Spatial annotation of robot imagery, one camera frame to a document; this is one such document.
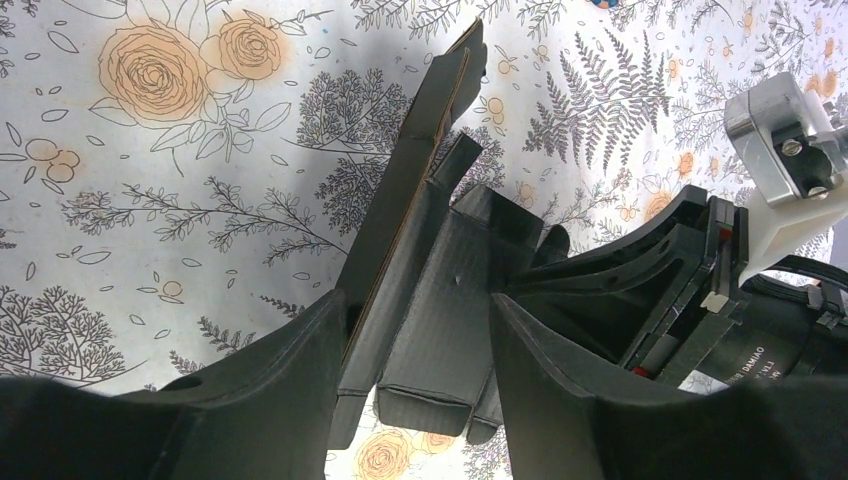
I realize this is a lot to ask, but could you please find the floral tablecloth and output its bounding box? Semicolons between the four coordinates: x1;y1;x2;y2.
1;1;847;479

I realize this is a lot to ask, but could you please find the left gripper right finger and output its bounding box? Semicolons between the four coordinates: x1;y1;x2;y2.
490;294;847;479

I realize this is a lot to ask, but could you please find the black paper box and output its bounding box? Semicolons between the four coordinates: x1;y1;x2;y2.
328;19;546;450

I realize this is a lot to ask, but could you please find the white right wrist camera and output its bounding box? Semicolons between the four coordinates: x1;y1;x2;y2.
723;72;847;282

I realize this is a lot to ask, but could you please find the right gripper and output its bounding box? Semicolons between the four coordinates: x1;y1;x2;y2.
510;186;847;385

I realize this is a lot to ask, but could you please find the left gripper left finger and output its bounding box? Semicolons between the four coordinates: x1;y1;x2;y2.
1;290;346;479

